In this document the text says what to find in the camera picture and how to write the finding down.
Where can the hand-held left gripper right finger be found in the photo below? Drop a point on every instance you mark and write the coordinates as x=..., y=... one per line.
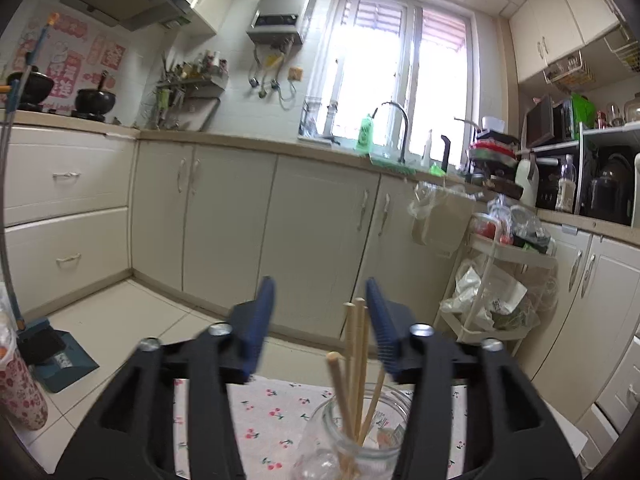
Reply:
x=380, y=320

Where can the white stool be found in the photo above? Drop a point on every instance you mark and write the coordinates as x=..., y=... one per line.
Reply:
x=570, y=437

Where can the cooking oil bottle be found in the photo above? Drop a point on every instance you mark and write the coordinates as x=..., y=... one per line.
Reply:
x=566, y=187

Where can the white plastic bag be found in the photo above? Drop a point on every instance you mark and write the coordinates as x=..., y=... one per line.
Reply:
x=475, y=295

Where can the clear glass jar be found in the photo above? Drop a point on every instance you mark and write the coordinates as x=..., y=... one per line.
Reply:
x=330, y=442

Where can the kitchen window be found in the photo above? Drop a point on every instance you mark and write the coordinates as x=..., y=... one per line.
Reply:
x=380, y=60

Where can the green dish mat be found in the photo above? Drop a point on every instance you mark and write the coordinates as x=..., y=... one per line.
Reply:
x=392, y=166

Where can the white storage trolley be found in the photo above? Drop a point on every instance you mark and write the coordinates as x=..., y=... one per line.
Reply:
x=520, y=260

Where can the black wok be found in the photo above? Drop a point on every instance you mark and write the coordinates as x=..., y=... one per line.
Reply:
x=95, y=102
x=30, y=90

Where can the green dish soap bottle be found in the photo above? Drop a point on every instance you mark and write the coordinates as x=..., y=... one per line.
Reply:
x=365, y=135

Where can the cherry print tablecloth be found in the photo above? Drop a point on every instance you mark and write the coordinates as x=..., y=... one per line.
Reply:
x=270, y=425

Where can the wall utensil rack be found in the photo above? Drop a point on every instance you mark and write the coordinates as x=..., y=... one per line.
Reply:
x=190, y=87

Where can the cream upper corner cabinets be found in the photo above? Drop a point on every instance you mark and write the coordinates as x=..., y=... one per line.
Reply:
x=560, y=15

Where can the cream sink cabinet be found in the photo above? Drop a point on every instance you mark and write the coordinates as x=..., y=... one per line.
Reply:
x=300, y=230

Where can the black water tap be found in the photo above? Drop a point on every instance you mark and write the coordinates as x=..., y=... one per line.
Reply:
x=446, y=152

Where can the clear plastic container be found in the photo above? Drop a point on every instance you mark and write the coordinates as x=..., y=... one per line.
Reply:
x=320, y=120

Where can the cream cabinet with drawers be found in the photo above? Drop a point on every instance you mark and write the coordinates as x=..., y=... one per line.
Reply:
x=600, y=310

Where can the grey water heater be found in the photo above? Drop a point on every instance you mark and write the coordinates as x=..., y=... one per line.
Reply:
x=280, y=10

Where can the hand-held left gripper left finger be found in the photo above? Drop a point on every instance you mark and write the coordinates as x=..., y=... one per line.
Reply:
x=257, y=320

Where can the floral trash bin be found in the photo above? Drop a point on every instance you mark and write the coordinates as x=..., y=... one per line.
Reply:
x=22, y=390

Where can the microwave oven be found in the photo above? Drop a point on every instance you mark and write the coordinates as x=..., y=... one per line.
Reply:
x=550, y=120

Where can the blue dustpan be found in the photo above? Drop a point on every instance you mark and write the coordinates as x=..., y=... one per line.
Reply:
x=65, y=365

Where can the wall power socket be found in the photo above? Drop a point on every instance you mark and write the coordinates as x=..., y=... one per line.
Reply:
x=296, y=74

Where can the stack of pans and dishes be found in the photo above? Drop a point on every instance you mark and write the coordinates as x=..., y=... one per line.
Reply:
x=492, y=160

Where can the bunch of wooden chopsticks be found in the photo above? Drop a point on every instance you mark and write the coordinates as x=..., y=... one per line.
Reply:
x=357, y=360

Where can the green plastic bag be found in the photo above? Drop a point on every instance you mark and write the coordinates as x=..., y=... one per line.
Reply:
x=582, y=110

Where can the curved sink faucet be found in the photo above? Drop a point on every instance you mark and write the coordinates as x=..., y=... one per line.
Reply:
x=402, y=120

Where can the pink wall stickers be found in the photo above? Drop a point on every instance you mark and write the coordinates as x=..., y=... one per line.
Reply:
x=65, y=60

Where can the white squeeze bottle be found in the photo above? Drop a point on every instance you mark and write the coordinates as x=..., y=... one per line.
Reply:
x=427, y=150

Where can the white jug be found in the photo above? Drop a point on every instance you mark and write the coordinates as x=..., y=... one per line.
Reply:
x=526, y=182

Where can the bagged groceries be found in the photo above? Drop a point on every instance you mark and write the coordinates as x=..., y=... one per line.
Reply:
x=510, y=225

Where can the hanging bin with bag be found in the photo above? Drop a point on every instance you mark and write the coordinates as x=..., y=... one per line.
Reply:
x=440, y=220

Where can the green cloth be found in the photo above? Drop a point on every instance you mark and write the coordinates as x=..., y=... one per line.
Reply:
x=437, y=170

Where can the white counter shelf rack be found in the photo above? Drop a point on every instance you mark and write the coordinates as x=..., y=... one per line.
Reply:
x=615, y=132

